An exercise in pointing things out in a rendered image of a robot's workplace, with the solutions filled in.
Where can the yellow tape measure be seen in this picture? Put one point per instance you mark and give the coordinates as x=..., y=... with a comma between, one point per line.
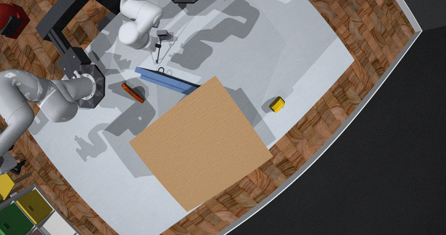
x=277, y=104

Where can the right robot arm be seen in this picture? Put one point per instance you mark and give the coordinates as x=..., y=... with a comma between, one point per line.
x=56, y=98

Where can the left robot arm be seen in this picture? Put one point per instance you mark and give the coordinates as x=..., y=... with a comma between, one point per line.
x=145, y=15

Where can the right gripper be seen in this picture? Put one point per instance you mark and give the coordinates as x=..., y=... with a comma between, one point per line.
x=9, y=164

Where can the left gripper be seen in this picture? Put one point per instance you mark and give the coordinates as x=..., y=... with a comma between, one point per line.
x=152, y=44

